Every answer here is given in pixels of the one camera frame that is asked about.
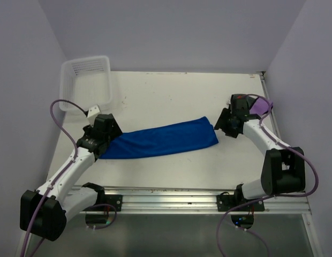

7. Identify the blue towel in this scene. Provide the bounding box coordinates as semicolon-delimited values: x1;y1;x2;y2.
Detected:
100;117;218;160

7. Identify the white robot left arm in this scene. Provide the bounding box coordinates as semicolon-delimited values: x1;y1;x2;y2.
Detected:
20;114;123;241

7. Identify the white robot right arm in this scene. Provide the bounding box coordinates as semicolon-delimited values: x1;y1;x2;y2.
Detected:
214;94;306;210

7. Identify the grey towel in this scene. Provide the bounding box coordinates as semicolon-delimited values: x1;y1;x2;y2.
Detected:
229;94;256;109

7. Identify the purple towel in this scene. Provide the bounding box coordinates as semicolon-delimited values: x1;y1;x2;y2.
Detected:
250;97;273;116

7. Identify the white plastic basket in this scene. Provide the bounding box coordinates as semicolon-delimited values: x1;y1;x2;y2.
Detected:
59;56;113;114

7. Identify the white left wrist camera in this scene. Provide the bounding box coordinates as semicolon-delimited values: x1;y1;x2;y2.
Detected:
87;104;101;118

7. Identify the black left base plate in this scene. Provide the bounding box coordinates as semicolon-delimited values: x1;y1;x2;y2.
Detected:
97;194;123;211

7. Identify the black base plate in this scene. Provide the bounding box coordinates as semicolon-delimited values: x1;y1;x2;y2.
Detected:
97;194;123;211
216;192;265;212

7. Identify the aluminium mounting rail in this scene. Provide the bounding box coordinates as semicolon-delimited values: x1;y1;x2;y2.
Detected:
104;187;311;215

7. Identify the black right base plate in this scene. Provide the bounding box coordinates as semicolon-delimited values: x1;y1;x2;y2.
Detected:
216;192;265;212

